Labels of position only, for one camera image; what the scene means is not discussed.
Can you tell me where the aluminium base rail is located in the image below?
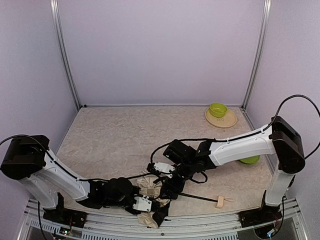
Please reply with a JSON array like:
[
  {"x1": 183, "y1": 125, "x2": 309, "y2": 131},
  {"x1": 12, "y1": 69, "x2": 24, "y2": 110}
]
[{"x1": 17, "y1": 197, "x2": 308, "y2": 240}]

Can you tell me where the beige folding umbrella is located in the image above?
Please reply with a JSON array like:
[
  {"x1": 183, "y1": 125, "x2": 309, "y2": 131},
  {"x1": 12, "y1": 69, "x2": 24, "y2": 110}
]
[{"x1": 136, "y1": 169, "x2": 236, "y2": 230}]

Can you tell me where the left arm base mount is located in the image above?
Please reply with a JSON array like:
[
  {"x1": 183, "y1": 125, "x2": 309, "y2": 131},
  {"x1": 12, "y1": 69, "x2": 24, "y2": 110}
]
[{"x1": 43, "y1": 208, "x2": 87, "y2": 228}]

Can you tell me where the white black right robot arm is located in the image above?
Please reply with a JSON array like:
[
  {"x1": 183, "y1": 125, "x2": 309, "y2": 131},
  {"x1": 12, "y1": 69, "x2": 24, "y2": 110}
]
[{"x1": 163, "y1": 116, "x2": 306, "y2": 207}]

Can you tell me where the green flat plate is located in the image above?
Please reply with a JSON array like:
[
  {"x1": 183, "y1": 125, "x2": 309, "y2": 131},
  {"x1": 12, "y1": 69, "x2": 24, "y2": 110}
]
[{"x1": 239, "y1": 155, "x2": 260, "y2": 165}]

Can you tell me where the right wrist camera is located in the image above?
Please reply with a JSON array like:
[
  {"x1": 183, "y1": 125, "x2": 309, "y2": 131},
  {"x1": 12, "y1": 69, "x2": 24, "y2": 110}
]
[{"x1": 147, "y1": 162, "x2": 176, "y2": 176}]

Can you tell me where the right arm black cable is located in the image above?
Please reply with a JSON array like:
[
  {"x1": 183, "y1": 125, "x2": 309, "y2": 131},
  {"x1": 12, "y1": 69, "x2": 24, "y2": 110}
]
[{"x1": 269, "y1": 93, "x2": 320, "y2": 161}]

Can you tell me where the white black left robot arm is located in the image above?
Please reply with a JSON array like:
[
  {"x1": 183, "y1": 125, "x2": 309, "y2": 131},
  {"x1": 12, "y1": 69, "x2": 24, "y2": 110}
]
[{"x1": 0, "y1": 134, "x2": 139, "y2": 211}]

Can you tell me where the corner aluminium post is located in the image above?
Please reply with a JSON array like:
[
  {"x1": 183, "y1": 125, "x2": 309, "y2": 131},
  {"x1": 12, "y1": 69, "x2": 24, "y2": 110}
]
[
  {"x1": 50, "y1": 0, "x2": 82, "y2": 111},
  {"x1": 241, "y1": 0, "x2": 272, "y2": 112}
]

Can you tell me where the right corner aluminium post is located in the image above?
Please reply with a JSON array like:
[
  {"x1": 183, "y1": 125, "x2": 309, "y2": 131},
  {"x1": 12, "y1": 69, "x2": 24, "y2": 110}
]
[{"x1": 241, "y1": 0, "x2": 272, "y2": 112}]

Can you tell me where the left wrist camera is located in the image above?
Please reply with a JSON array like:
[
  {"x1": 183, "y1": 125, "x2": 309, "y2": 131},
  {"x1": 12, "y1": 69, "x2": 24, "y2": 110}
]
[{"x1": 132, "y1": 195, "x2": 161, "y2": 212}]

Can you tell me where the green plastic bowl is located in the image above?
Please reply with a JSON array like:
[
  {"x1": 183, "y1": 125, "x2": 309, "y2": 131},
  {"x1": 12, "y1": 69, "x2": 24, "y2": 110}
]
[{"x1": 209, "y1": 102, "x2": 228, "y2": 118}]

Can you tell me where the left corner aluminium post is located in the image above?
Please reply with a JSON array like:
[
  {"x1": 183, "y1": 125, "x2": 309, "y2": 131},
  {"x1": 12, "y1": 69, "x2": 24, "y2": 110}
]
[{"x1": 50, "y1": 0, "x2": 82, "y2": 111}]

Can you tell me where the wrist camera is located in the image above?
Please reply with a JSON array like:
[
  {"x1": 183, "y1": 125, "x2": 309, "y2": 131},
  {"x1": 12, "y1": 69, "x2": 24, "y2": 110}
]
[
  {"x1": 147, "y1": 162, "x2": 176, "y2": 176},
  {"x1": 132, "y1": 195, "x2": 161, "y2": 212}
]

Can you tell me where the beige round plate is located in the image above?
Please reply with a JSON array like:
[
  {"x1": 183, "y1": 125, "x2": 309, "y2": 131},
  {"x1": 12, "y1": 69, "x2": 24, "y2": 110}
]
[{"x1": 205, "y1": 108, "x2": 238, "y2": 129}]

